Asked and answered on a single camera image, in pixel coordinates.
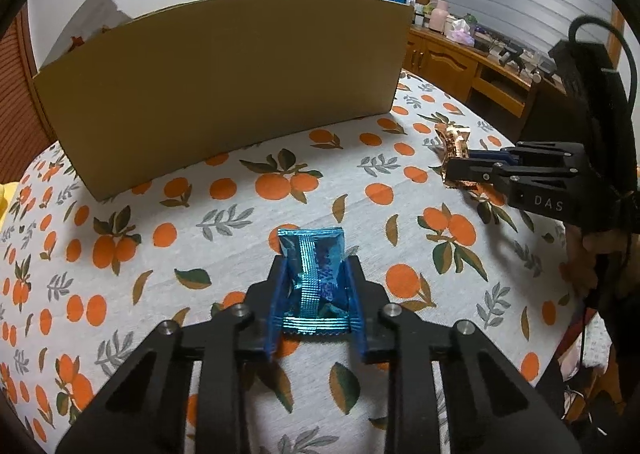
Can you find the wooden louvered wardrobe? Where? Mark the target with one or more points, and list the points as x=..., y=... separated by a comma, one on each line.
x=24, y=128

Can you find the pink thermos bottle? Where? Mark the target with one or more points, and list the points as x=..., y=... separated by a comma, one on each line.
x=439, y=16

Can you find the orange print bed sheet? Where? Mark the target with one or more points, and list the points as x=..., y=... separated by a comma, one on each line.
x=392, y=284

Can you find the orange snack bag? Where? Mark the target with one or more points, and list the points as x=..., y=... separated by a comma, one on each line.
x=93, y=18

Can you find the yellow plush toy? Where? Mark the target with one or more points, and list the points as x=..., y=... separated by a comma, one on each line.
x=8, y=196

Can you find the blue foil candy packet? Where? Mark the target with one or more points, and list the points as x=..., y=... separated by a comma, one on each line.
x=317, y=302

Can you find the wooden sideboard cabinet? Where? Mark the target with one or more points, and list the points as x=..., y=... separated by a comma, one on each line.
x=516, y=107

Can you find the gold foil wrapper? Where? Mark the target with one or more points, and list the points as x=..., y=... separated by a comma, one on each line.
x=454, y=145

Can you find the brown cardboard box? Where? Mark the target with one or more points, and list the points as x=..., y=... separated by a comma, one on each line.
x=186, y=83

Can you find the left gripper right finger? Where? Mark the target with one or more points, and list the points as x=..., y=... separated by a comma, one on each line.
x=490, y=407

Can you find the person right hand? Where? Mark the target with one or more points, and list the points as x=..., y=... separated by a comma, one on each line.
x=579, y=268

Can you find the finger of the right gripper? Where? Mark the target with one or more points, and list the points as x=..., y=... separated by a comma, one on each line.
x=469, y=169
x=494, y=156

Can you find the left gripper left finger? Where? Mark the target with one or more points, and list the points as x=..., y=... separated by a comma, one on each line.
x=142, y=408

